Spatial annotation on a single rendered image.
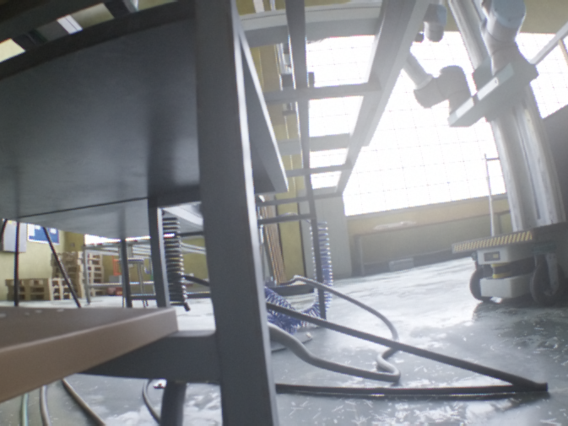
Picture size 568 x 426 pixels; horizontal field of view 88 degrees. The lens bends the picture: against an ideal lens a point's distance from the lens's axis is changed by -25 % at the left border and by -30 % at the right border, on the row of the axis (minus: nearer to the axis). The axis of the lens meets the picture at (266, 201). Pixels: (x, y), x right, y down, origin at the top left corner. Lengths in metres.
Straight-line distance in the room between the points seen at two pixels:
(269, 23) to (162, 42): 0.54
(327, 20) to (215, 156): 0.70
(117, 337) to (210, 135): 0.16
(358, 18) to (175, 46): 0.59
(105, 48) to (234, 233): 0.26
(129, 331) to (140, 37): 0.30
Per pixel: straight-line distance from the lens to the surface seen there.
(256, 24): 0.92
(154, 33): 0.40
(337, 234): 8.01
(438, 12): 1.65
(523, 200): 2.02
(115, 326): 0.19
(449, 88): 2.13
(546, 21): 13.74
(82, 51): 0.43
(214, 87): 0.29
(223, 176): 0.26
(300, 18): 0.83
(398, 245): 8.70
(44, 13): 0.42
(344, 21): 0.94
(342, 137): 1.89
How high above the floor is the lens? 0.32
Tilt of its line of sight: 10 degrees up
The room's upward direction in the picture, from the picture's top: 6 degrees counter-clockwise
